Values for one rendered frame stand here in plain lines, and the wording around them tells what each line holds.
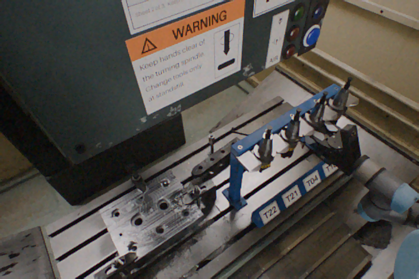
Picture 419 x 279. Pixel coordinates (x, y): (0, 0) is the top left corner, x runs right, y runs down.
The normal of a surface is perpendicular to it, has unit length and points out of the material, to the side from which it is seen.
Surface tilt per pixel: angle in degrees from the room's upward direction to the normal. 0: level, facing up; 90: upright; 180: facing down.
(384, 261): 17
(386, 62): 90
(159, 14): 90
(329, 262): 8
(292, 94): 24
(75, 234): 0
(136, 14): 90
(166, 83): 90
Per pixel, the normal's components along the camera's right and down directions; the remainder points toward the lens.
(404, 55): -0.82, 0.47
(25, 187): -0.04, -0.64
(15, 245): 0.29, -0.77
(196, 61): 0.57, 0.62
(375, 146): -0.37, -0.39
